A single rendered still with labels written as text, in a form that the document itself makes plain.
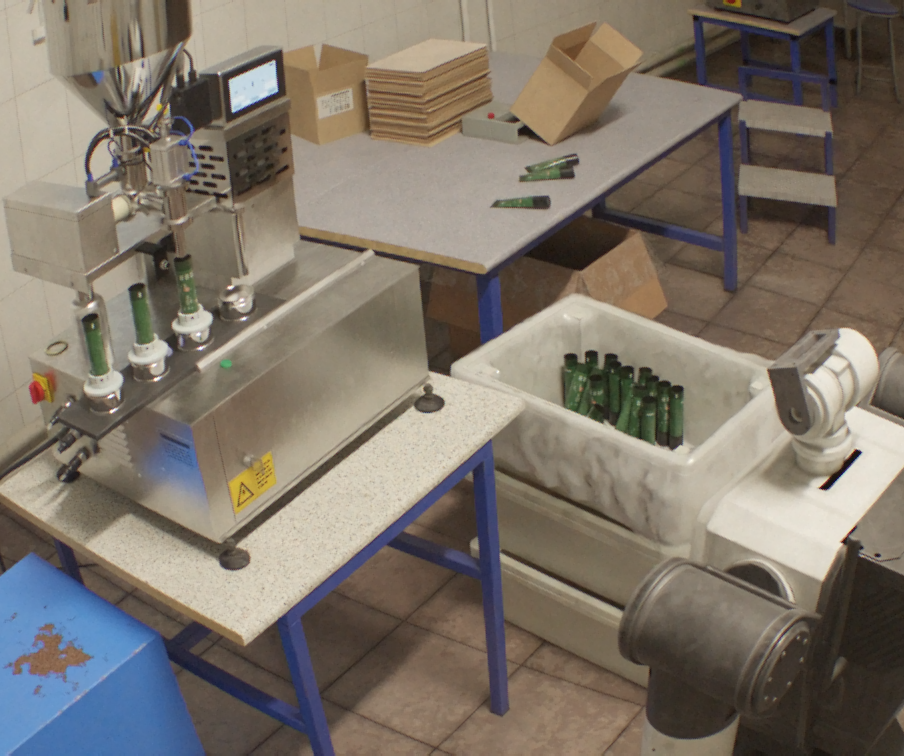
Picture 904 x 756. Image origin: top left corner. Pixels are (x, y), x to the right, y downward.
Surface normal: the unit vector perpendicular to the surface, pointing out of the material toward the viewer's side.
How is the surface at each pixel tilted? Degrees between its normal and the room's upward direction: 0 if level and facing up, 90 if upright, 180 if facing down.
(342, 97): 90
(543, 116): 90
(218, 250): 90
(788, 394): 90
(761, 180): 0
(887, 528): 0
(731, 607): 4
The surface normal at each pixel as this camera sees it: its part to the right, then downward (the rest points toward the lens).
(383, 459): -0.08, -0.85
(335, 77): 0.56, 0.62
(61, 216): -0.58, 0.46
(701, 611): -0.39, -0.58
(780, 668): 0.70, 0.32
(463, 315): -0.59, 0.04
